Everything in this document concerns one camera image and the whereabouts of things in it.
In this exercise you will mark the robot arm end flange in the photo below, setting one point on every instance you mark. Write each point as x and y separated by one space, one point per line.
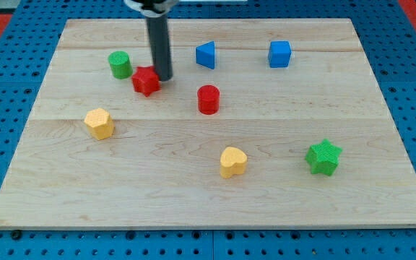
151 8

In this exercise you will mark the red cylinder block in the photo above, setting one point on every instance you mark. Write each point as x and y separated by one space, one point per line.
208 99

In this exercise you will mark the yellow heart block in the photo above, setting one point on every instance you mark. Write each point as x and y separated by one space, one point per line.
233 161

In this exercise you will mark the light wooden board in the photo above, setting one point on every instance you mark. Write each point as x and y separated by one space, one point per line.
160 170

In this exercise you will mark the blue triangle block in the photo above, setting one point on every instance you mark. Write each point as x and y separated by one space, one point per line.
205 55

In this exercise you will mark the red star block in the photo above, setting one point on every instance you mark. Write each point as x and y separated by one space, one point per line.
145 80

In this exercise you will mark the blue cube block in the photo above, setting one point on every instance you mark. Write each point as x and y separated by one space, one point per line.
279 54

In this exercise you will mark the green cylinder block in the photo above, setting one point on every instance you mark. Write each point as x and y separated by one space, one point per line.
120 64

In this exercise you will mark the yellow hexagon block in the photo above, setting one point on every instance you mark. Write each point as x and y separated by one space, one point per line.
99 123

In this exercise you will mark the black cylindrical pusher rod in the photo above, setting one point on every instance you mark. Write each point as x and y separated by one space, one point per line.
159 41

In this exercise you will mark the green star block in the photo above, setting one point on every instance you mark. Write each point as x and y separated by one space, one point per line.
323 158

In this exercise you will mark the blue perforated base mat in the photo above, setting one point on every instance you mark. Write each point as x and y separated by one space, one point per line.
29 33

